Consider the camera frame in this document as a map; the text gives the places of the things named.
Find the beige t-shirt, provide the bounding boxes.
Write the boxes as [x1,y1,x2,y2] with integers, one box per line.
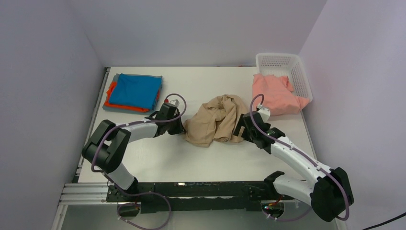
[184,94,248,148]

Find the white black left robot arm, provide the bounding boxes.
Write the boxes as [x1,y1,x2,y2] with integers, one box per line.
[82,101,185,201]

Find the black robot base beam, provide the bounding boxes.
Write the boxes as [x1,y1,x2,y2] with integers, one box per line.
[106,181,293,214]

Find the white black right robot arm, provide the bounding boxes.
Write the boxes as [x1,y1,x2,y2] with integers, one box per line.
[233,112,354,222]

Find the pink t-shirt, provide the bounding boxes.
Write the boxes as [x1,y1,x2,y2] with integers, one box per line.
[252,73,310,116]

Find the blue folded t-shirt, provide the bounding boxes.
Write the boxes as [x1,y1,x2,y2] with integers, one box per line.
[109,73,163,111]

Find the orange folded t-shirt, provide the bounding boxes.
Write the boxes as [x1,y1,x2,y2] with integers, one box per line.
[103,81,161,113]

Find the white plastic laundry basket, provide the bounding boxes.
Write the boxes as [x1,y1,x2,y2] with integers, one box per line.
[255,53,313,101]

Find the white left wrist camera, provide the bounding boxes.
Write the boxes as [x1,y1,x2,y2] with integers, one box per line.
[164,99,180,108]

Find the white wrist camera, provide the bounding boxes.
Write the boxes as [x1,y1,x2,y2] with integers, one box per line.
[256,103,271,123]
[164,99,180,108]

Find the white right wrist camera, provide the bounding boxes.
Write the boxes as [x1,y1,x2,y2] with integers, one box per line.
[256,103,271,123]

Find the aluminium frame rails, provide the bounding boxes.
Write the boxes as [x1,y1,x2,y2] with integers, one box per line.
[51,183,108,230]

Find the black floor cable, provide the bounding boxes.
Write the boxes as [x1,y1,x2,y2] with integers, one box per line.
[361,212,406,230]

